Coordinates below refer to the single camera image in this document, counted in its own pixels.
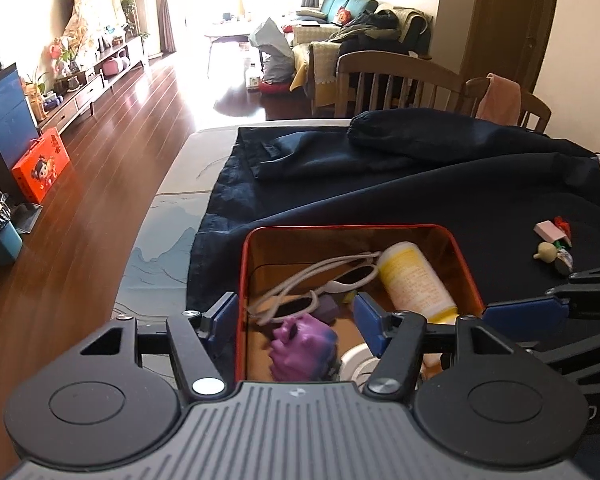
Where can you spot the beige wooden knob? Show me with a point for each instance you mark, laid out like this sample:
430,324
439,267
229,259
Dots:
545,251

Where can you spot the coffee table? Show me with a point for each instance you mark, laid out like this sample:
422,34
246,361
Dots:
230,30

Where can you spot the small black white cylinder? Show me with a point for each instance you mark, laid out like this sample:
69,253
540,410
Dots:
564,261

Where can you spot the pink round stool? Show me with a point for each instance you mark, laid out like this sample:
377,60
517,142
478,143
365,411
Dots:
115,66

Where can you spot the small red toy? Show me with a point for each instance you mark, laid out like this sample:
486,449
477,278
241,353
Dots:
561,224

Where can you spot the red floor cushion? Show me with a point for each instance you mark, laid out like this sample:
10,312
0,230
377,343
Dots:
275,87

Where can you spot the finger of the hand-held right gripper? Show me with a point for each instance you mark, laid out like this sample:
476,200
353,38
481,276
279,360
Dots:
525,315
595,285

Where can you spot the low wooden tv cabinet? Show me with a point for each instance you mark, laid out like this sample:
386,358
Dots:
80,95

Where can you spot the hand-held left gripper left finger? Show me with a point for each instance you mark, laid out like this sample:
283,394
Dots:
225,320

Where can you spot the blue white bag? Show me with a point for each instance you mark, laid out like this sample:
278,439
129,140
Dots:
272,45

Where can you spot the wide wooden chair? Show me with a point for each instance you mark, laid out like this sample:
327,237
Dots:
395,62

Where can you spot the yellow and white bottle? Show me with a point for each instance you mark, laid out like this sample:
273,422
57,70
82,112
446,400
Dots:
410,275

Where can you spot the dark purple block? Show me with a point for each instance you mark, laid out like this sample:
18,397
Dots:
326,310

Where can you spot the purple toy figure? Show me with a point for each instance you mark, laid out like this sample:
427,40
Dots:
300,345

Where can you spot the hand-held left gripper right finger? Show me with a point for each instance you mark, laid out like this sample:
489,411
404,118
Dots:
367,322

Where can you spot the red potted flowers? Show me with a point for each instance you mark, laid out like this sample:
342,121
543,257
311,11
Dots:
57,55

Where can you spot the white sunglasses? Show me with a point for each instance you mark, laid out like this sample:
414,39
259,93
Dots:
355,274

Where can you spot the black cabinet with blue panel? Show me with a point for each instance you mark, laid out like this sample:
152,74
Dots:
5,115

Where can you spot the dark blue cloth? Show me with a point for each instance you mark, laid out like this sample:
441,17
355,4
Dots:
380,195

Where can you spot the orange gift box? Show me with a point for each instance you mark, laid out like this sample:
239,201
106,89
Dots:
42,165

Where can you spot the brown wooden door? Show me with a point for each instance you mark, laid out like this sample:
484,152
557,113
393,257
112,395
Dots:
505,20

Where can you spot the pink towel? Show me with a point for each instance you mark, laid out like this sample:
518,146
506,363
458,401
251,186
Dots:
502,100

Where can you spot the teal sofa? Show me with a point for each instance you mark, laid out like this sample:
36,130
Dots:
340,2

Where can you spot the patterned beige cloth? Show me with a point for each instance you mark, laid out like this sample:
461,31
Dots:
92,5

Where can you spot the pink eraser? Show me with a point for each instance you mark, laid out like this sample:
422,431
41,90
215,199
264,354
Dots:
547,230

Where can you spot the dark jacket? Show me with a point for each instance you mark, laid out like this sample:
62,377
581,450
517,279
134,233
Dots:
375,25

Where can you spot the red tin box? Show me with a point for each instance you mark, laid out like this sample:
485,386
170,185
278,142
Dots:
300,245

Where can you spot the tape roll with white core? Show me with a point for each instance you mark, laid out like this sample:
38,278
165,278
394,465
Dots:
352,360

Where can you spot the teal trash bin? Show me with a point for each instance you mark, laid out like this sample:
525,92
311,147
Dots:
2,240

